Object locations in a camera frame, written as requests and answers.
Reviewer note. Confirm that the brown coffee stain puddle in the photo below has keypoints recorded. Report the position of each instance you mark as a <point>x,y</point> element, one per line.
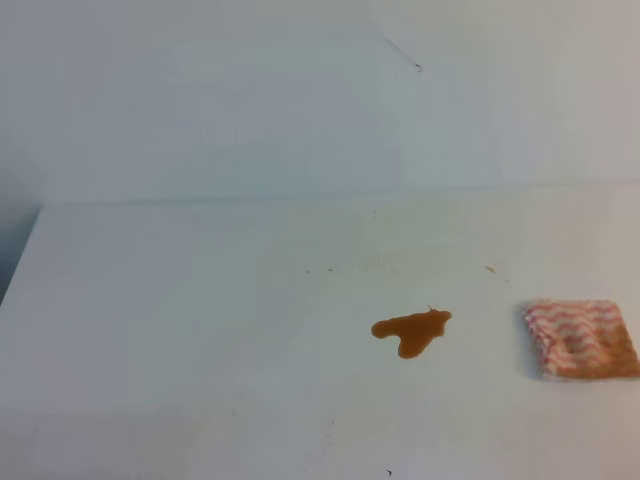
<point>415,332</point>

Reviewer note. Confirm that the pink striped white rag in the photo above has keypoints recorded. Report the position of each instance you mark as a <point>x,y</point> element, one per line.
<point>580,340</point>

